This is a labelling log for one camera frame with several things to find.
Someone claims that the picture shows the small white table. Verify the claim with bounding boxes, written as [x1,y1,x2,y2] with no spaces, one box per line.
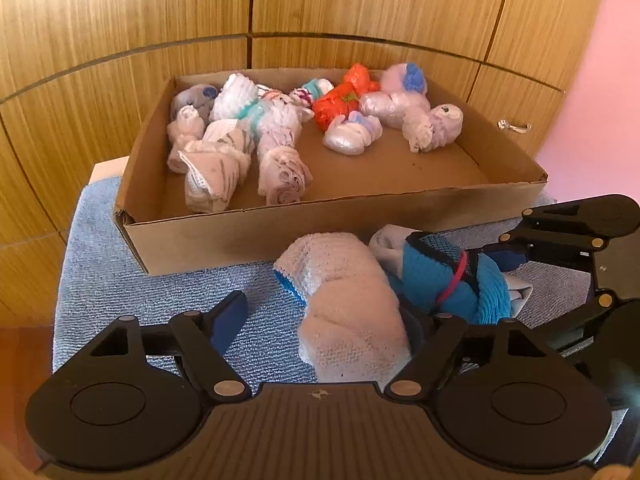
[90,157,132,186]

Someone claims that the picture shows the striped sock roll pink band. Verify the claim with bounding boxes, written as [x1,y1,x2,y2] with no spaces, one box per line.
[257,87,316,133]

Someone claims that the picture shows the fluffy lilac sock roll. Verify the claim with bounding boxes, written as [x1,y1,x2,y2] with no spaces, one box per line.
[381,62,428,96]

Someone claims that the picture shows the grey blue sock roll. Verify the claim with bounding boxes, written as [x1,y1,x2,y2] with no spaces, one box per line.
[171,84,218,121]

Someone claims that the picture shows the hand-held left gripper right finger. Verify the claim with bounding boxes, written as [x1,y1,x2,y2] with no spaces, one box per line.
[384,305,566,402]

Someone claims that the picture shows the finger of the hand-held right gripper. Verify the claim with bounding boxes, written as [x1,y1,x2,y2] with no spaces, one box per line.
[482,199,606,272]
[532,292,615,358]

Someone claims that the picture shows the small white sock roll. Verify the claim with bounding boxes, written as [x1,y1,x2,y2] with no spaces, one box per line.
[166,106,206,173]

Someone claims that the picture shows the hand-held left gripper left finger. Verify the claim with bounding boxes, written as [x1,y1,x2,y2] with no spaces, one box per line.
[75,290,251,403]

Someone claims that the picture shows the white grey striped sock roll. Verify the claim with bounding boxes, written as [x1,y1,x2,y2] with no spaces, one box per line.
[202,119,261,158]

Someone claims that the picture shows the magenta print sock roll teal band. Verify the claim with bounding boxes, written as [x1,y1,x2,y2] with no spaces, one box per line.
[290,78,333,108]

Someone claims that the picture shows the pink white bluish sock roll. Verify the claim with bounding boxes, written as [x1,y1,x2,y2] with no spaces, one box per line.
[322,111,383,157]

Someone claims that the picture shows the large pink knit sock roll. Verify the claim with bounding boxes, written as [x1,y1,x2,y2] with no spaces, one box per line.
[273,232,413,386]

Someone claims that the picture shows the small pink sock roll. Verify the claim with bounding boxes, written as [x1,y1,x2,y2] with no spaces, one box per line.
[257,127,314,206]

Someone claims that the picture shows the blue towel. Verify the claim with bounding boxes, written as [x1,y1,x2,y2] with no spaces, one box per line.
[52,176,626,411]

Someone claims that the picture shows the white pink face-print sock roll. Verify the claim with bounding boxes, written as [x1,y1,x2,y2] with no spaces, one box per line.
[401,103,464,153]

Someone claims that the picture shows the orange sock roll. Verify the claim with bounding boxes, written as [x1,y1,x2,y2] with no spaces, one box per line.
[313,63,372,131]

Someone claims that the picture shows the blue sock roll red band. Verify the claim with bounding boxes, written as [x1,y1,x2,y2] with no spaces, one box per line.
[369,225,535,326]

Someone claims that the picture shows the brown cardboard box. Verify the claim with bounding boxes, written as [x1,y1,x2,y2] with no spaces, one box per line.
[114,66,548,277]

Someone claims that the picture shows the fluffy white teal sock roll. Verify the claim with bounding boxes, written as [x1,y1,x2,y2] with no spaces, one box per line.
[210,72,266,133]

